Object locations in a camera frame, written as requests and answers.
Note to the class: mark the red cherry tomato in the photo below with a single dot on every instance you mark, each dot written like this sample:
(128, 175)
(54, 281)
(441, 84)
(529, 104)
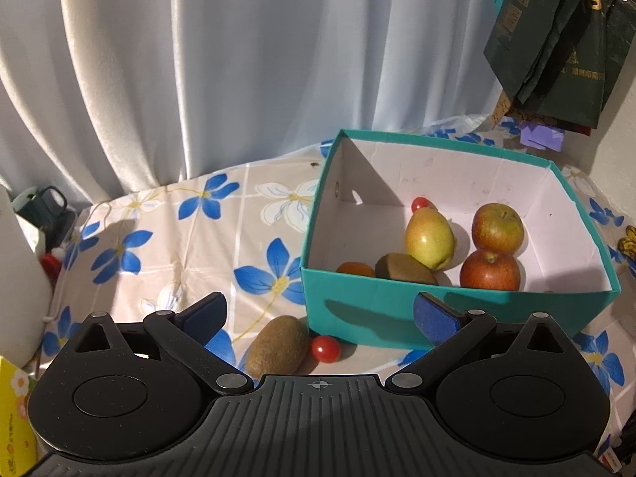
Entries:
(325, 348)
(421, 203)

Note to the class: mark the yellow printed box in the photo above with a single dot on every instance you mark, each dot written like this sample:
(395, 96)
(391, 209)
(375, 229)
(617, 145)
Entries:
(12, 417)

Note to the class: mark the purple paper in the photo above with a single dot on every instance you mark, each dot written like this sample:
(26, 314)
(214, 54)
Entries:
(544, 136)

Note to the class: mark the white plastic container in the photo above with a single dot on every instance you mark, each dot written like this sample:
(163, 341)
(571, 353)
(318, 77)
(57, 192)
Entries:
(17, 298)

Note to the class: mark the white curtain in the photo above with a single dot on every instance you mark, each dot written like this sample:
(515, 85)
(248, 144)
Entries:
(223, 59)

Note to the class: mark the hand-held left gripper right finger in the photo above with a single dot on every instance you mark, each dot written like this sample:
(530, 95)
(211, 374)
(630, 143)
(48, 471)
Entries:
(435, 320)

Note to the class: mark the dark mug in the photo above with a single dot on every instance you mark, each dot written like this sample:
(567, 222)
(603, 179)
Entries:
(52, 206)

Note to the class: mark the brown patterned paper bag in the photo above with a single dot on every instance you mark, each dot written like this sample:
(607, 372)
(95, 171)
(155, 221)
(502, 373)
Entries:
(503, 109)

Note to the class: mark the teal cardboard box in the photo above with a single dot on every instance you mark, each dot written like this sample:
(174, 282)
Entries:
(367, 303)

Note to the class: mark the small red item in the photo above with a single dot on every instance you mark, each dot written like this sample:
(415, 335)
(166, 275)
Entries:
(50, 261)

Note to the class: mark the yellow brown patterned item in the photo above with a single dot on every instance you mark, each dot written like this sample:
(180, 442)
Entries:
(630, 243)

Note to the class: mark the blue floral tablecloth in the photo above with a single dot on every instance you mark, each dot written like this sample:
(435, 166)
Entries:
(164, 258)

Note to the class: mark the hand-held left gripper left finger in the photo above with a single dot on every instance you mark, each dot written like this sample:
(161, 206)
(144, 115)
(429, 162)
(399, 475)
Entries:
(206, 314)

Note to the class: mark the orange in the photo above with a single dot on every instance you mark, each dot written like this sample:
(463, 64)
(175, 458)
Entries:
(355, 270)

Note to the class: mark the brown kiwi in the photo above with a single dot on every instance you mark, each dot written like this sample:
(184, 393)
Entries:
(278, 348)
(405, 268)

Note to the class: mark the red apple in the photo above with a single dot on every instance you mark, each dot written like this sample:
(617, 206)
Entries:
(489, 271)
(497, 228)

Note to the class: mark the large yellow pear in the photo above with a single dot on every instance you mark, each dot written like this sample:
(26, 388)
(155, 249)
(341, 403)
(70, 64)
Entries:
(430, 238)

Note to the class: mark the dark green hanging bags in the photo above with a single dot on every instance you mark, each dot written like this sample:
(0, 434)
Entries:
(556, 44)

